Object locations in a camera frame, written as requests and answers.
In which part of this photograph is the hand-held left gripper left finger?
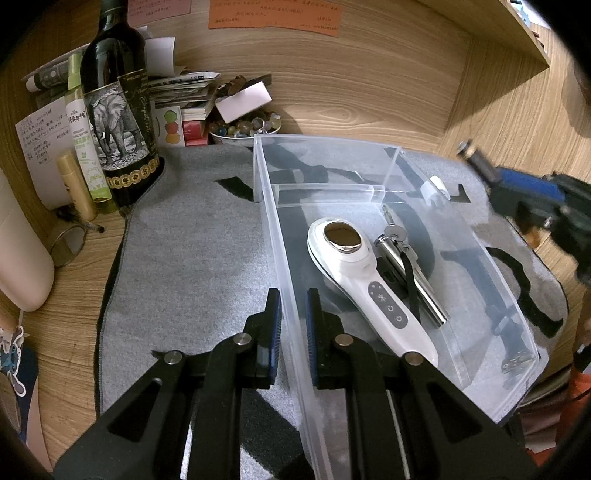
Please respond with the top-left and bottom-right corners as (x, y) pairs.
(53, 288), (282, 480)

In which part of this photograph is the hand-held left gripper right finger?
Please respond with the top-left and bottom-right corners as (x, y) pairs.
(306, 288), (541, 480)

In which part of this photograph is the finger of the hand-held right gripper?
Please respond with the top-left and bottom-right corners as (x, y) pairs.
(457, 140), (561, 217)

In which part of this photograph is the white handheld facial device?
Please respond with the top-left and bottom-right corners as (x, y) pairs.
(307, 217), (439, 368)

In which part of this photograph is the clear plastic storage bin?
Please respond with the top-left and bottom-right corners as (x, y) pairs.
(253, 133), (541, 480)

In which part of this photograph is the white plug adapter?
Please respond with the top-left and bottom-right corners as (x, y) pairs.
(421, 175), (450, 204)

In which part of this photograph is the metal flashlight keychain with key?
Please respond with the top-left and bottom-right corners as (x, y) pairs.
(375, 205), (451, 329)

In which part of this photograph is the grey patterned mat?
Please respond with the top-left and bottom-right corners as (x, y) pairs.
(97, 143), (570, 480)

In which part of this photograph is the bowl of polished stones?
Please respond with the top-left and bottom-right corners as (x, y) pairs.
(207, 111), (283, 147)

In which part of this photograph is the small red box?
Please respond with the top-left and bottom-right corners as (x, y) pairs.
(182, 120), (209, 147)

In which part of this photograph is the fruit print card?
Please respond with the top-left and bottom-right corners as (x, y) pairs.
(154, 106), (186, 148)

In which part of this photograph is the white card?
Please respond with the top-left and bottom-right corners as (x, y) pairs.
(215, 80), (271, 124)

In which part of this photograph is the yellow tube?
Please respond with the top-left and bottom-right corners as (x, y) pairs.
(56, 150), (98, 223)

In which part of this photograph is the green spray bottle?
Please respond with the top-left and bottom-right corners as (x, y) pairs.
(65, 53), (119, 214)

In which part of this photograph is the stack of papers and booklets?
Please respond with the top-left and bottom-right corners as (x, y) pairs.
(145, 37), (223, 112)

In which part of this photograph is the dark wine bottle elephant label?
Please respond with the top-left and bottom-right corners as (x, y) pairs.
(80, 0), (160, 209)

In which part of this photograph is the blue cartoon sticker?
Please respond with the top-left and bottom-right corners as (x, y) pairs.
(0, 324), (29, 398)

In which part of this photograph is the white handwritten note paper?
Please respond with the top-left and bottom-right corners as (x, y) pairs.
(15, 97), (71, 209)

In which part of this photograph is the orange sticky note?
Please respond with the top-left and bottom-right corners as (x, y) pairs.
(207, 0), (343, 38)

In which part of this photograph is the rolled newspaper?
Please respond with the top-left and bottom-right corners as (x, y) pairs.
(22, 51), (85, 94)

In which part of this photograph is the pink sticky note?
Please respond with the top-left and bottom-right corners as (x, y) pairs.
(127, 0), (193, 19)

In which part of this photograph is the black strap with metal clip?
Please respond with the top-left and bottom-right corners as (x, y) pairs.
(487, 258), (537, 376)

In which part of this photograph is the round metal ring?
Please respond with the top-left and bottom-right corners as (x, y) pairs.
(49, 224), (89, 269)

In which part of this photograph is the beige bottle with handle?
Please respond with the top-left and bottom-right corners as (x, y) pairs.
(0, 168), (56, 313)

